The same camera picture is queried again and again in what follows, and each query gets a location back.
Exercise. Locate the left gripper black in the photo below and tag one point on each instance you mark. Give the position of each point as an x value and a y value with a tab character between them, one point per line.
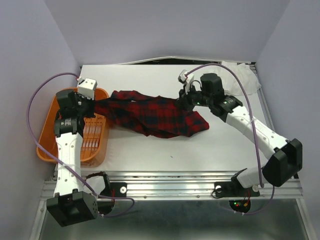
91	102

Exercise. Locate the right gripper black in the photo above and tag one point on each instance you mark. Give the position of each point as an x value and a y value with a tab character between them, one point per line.
183	100

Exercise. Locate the red plaid skirt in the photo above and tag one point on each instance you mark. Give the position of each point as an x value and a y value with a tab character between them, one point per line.
150	115

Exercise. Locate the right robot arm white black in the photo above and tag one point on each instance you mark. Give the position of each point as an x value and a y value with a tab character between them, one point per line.
284	156

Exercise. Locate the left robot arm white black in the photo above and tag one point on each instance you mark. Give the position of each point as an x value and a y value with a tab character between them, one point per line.
71	204

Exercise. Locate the orange plastic basket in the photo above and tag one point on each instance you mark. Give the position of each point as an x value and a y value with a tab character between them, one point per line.
97	140

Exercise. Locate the white crumpled skirt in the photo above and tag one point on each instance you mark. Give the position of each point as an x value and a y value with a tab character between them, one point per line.
246	76

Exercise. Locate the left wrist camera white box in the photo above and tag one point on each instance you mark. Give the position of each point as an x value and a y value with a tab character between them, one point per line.
87	87

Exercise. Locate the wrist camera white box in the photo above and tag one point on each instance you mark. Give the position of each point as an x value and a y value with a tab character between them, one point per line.
186	79
87	87

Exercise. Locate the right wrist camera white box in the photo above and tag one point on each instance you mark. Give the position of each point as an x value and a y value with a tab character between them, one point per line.
186	79

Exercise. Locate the aluminium right side rail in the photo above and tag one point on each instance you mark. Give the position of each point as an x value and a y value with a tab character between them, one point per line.
260	108

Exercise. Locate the aluminium front rail frame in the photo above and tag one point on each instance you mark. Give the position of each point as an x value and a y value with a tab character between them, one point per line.
178	185

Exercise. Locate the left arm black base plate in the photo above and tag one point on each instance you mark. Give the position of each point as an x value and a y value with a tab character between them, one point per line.
114	189

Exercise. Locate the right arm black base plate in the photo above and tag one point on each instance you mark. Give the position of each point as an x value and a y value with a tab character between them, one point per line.
228	189

